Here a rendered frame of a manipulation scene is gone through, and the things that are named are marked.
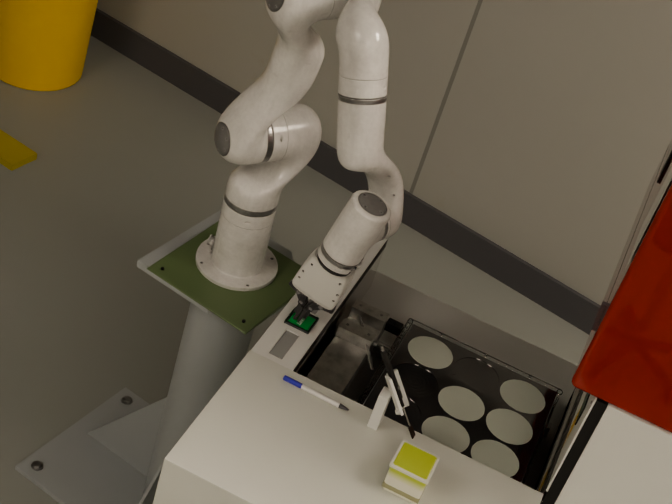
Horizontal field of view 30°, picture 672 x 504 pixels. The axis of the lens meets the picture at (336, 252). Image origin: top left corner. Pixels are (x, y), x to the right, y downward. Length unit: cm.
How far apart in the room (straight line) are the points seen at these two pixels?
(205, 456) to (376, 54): 77
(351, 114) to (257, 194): 47
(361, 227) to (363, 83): 27
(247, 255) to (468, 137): 180
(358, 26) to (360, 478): 81
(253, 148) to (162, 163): 207
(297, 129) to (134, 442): 115
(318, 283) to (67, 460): 122
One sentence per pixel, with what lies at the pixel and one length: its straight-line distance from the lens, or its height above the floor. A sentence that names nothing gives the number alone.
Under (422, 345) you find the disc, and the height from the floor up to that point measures 90.
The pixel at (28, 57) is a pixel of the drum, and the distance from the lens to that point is 483.
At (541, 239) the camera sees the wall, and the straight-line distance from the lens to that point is 447.
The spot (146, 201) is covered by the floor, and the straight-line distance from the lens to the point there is 443.
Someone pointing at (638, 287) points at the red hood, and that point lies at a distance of 212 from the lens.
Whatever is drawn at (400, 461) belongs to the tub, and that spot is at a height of 103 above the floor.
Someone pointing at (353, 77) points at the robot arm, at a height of 152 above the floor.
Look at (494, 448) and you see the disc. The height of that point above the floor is 90.
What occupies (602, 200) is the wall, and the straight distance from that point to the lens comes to 431.
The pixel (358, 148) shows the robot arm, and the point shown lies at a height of 140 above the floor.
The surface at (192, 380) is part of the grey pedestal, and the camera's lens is 303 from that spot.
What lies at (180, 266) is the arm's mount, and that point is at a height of 82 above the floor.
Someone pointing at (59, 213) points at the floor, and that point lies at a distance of 430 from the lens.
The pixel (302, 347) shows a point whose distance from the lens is 251.
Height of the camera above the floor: 259
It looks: 36 degrees down
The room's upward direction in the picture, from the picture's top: 18 degrees clockwise
